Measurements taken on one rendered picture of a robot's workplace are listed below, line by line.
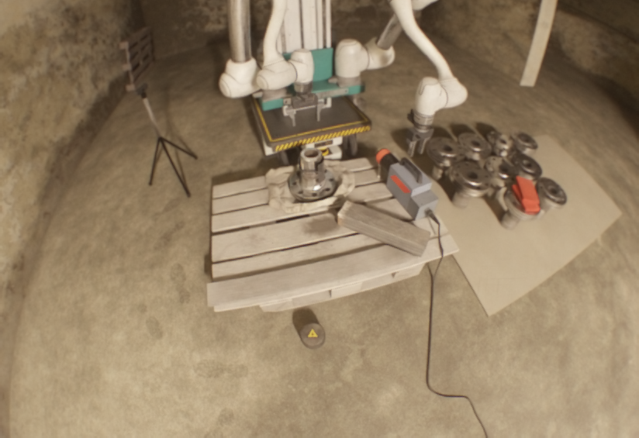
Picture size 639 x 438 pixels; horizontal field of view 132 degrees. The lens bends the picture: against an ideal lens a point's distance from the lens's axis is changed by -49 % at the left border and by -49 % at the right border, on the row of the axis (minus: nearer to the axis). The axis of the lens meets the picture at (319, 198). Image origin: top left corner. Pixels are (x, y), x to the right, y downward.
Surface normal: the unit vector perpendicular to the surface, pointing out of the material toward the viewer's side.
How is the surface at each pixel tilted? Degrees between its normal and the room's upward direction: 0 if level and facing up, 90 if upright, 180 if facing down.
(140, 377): 0
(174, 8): 90
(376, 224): 0
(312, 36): 90
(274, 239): 0
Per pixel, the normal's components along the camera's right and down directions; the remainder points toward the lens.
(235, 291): -0.03, -0.69
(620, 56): -0.97, 0.19
